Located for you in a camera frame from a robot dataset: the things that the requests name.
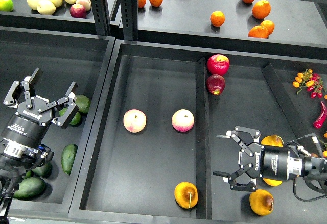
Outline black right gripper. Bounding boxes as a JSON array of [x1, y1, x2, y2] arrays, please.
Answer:
[[213, 126, 305, 192]]

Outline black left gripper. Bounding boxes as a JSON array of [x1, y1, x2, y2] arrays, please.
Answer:
[[1, 68, 79, 148]]

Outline dark green avocado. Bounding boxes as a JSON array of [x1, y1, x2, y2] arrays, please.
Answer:
[[61, 144, 78, 175]]

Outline yellow brown pear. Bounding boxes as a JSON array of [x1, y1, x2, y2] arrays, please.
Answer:
[[174, 182, 198, 209]]

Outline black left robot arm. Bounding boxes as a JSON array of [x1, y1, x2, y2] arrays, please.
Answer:
[[1, 68, 79, 223]]

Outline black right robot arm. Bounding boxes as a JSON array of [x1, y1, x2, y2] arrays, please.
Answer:
[[213, 126, 326, 199]]

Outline yellow pear with stem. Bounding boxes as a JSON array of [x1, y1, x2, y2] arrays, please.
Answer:
[[262, 178, 283, 187]]

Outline yellow pear hidden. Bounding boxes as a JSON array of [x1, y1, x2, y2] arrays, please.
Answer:
[[261, 135, 284, 147]]

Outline green avocado upper left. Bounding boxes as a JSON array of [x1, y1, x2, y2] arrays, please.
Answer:
[[59, 107, 82, 126]]

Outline yellow pear bottom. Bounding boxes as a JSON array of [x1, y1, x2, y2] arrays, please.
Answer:
[[249, 189, 274, 216]]

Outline green avocado upper right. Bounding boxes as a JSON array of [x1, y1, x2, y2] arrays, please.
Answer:
[[75, 94, 91, 114]]

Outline green avocado lower middle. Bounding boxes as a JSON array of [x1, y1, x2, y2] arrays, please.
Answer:
[[32, 162, 53, 178]]

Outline green avocado bottom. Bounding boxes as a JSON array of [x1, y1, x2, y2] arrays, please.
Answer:
[[13, 177, 46, 200]]

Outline pale yellow pear front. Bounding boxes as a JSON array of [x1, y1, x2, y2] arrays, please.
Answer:
[[36, 0, 56, 15]]

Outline black slanted divider bar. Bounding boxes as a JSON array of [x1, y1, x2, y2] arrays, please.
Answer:
[[262, 64, 323, 156]]

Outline black left tray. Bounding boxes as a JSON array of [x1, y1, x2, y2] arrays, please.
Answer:
[[1, 27, 115, 217]]

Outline black tray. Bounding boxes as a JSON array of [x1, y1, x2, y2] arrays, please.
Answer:
[[69, 41, 326, 223], [1, 27, 115, 217]]

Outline red chili pepper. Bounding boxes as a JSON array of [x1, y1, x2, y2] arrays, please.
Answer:
[[313, 101, 326, 129]]

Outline pink yellow apple right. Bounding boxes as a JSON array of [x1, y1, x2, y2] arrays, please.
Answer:
[[171, 109, 194, 132]]

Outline pink yellow apple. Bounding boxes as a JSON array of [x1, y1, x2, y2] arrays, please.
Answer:
[[171, 109, 194, 132], [123, 109, 147, 133]]

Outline cherry tomato bunch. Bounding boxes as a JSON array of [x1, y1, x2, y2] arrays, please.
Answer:
[[292, 69, 325, 99]]

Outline pink yellow apple left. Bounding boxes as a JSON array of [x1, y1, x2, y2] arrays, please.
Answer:
[[123, 109, 147, 133]]

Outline black middle tray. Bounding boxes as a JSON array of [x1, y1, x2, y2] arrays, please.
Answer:
[[69, 41, 326, 223]]

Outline bright red apple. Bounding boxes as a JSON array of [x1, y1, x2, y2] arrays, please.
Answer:
[[207, 54, 230, 76]]

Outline dark red shelf apple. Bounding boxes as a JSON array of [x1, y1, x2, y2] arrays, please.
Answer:
[[69, 3, 87, 19]]

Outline green apple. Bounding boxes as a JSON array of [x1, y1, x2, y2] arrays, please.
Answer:
[[0, 0, 14, 12]]

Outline pink peach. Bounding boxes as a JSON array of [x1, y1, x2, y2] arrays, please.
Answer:
[[76, 0, 91, 11]]

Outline orange lower front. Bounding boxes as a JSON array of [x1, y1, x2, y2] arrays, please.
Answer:
[[248, 25, 269, 38]]

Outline orange lower right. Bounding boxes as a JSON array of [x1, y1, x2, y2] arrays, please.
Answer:
[[260, 20, 275, 35]]

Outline orange middle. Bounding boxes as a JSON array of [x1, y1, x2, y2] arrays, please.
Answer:
[[210, 11, 225, 27]]

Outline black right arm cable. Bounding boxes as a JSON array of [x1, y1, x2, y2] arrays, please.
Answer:
[[292, 177, 327, 201]]

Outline black shelf post left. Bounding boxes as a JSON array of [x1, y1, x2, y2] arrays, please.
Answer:
[[91, 0, 111, 36]]

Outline black shelf post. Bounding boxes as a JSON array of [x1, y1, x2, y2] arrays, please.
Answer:
[[120, 0, 138, 41], [91, 0, 111, 36]]

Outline black shelf post right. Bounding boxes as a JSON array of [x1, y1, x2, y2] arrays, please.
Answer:
[[120, 0, 138, 41]]

